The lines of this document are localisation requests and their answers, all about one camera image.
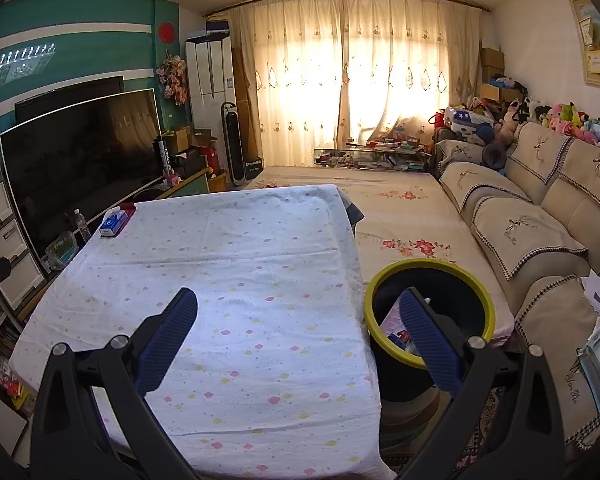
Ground round stool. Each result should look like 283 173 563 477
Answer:
380 390 443 456

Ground pink drink carton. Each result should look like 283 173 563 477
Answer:
380 306 407 336

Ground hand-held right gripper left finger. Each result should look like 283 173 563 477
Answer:
30 287 201 480

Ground glass coffee table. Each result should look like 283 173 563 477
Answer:
312 142 431 173

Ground dark blue cloth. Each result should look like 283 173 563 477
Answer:
341 192 366 224

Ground white dotted tablecloth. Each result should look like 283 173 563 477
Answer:
7 184 398 480

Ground red canister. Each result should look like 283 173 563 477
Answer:
200 144 221 173

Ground grey round cushion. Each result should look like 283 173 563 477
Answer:
482 140 508 168

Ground white standing air conditioner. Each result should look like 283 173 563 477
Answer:
185 34 238 191

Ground blue tissue pack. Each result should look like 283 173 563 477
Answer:
99 210 130 237

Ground black bin with yellow rim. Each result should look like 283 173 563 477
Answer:
364 259 497 403

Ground large curved television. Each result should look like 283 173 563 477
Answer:
0 88 165 261

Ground pile of plush toys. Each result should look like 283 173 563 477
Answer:
500 97 600 158

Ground stacked cardboard boxes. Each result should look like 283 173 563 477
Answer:
480 47 506 103

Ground colourful paper packets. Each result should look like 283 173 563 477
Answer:
0 355 36 413

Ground floral bed sheet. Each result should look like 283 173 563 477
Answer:
242 165 516 346

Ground beige sofa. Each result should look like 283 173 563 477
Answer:
432 120 600 466

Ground clear plastic container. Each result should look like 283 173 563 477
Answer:
44 231 78 268

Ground black flat television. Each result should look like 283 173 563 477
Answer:
14 76 125 123

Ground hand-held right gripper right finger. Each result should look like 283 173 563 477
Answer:
397 287 566 480

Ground cream patterned curtains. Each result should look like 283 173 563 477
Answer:
227 0 483 173

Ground hanging flower decoration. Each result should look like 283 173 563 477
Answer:
157 50 188 107

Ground star patterned bag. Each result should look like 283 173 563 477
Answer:
444 107 496 133

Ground black tower fan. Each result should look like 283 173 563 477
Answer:
221 101 247 187

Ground open cardboard boxes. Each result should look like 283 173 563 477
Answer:
161 125 220 166

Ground white plastic drawer unit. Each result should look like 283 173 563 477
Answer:
0 175 48 311

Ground clear water bottle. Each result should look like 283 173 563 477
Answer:
74 208 92 245

